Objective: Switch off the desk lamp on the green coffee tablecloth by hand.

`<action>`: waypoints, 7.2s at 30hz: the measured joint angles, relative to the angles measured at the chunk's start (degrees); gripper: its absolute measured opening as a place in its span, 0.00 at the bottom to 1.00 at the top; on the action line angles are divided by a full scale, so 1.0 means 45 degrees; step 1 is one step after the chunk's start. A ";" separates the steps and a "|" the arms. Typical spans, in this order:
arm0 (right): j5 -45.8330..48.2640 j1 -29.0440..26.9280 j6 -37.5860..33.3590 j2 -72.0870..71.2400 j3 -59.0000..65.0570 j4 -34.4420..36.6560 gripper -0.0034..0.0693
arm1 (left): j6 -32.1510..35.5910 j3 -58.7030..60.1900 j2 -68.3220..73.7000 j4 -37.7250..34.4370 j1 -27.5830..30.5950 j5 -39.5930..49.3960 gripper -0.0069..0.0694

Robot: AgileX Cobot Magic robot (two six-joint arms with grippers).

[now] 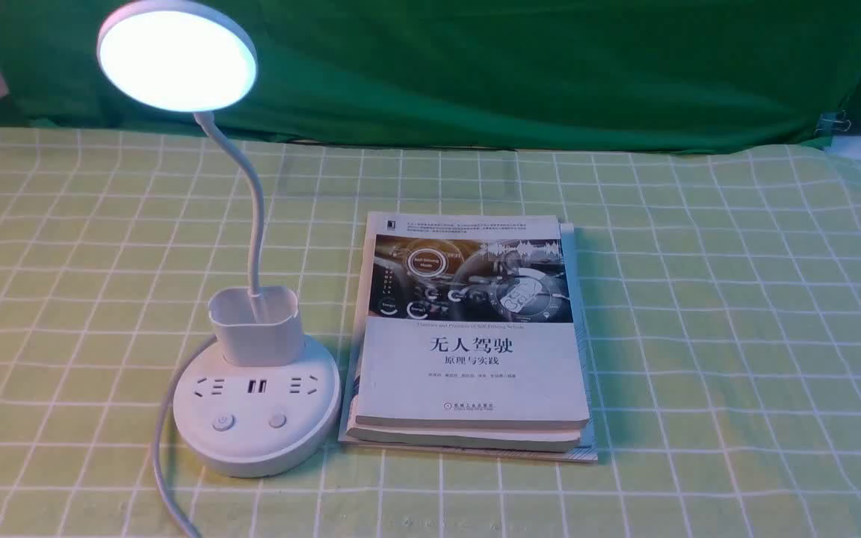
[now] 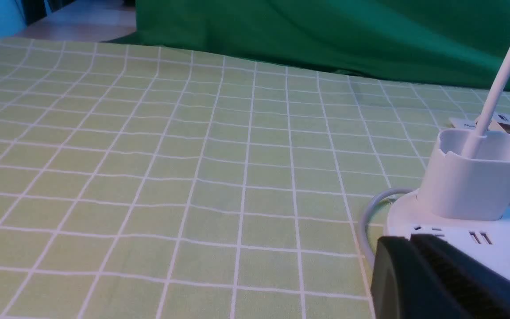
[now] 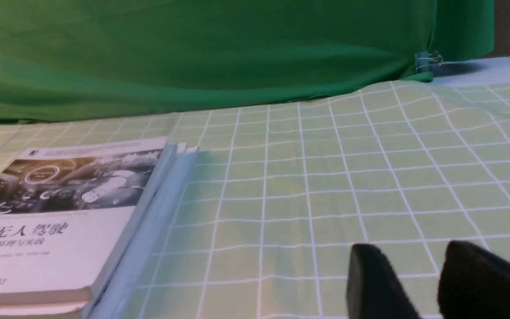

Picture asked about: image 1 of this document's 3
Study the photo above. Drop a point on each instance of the white desk lamp with base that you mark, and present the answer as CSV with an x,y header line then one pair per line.
x,y
262,397

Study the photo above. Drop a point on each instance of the top white self-driving book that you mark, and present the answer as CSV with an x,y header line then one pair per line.
x,y
475,359

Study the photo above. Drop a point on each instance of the middle white book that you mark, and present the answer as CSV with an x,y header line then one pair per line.
x,y
465,438

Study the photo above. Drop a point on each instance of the green backdrop cloth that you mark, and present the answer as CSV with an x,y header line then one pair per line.
x,y
671,76

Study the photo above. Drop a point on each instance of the bottom thin book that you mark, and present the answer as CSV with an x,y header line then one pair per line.
x,y
584,351

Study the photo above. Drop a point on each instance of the green checkered tablecloth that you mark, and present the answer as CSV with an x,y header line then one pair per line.
x,y
723,301

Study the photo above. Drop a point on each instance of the silver binder clip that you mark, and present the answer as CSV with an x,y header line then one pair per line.
x,y
832,123

